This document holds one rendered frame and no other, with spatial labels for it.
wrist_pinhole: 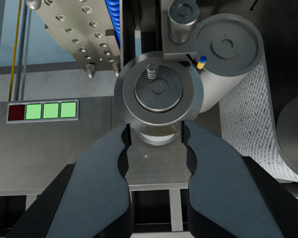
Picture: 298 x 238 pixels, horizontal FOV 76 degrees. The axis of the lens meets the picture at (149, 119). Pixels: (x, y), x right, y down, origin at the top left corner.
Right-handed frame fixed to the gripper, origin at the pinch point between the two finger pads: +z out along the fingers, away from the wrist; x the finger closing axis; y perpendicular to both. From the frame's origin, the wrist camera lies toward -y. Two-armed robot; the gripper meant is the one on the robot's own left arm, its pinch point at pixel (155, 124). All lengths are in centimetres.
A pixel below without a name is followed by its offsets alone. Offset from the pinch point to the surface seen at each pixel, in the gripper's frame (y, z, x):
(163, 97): 4.7, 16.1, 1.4
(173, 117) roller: 7.7, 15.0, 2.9
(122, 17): -6.4, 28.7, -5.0
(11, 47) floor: 18, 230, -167
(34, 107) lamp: 19, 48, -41
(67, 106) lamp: 19, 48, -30
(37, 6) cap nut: -9.2, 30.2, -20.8
